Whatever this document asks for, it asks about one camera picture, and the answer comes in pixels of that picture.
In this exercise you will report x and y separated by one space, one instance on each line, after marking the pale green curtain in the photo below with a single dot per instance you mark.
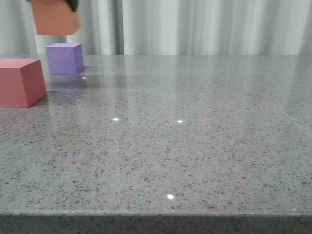
170 27

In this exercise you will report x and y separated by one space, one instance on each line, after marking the red foam cube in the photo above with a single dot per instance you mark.
21 82

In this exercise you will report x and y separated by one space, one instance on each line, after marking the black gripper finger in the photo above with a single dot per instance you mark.
73 4

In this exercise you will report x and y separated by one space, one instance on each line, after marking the orange foam cube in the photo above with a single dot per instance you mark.
54 17

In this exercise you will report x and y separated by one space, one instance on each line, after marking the purple foam cube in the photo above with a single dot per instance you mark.
65 58

